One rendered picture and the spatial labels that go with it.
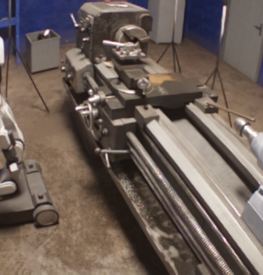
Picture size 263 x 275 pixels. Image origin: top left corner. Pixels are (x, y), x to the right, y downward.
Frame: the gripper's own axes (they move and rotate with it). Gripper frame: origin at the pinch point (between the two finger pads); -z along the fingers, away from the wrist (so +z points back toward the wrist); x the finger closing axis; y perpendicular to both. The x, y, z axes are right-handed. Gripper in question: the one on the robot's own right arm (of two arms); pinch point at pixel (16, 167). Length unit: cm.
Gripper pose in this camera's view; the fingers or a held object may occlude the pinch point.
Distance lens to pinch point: 188.3
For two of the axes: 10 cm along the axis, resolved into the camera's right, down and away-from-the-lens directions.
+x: 9.0, -3.6, 2.5
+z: -1.1, -7.5, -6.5
